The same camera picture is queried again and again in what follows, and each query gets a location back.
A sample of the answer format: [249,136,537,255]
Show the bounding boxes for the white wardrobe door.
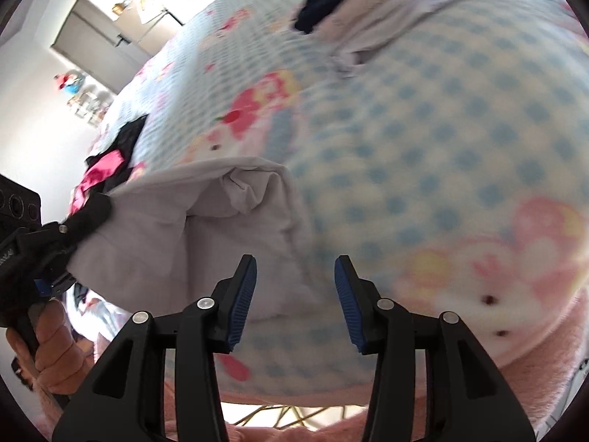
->
[52,0,151,94]

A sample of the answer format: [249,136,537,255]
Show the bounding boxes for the black garment pile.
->
[82,115,148,194]

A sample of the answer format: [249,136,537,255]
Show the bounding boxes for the pink garment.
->
[68,150,124,215]

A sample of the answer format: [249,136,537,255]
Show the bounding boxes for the blue checkered cartoon blanket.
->
[98,0,588,406]

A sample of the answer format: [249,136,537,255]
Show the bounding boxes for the light grey navy-trimmed t-shirt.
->
[68,157,322,320]

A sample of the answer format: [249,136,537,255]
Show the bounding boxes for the white folded clothes stack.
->
[313,0,454,76]

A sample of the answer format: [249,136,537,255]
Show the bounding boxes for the red blue plush toy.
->
[53,70,86,96]

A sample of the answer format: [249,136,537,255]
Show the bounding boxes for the white shelf with trinkets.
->
[67,85,115,127]

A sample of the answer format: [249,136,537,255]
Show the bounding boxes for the operator left hand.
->
[6,299,94,395]

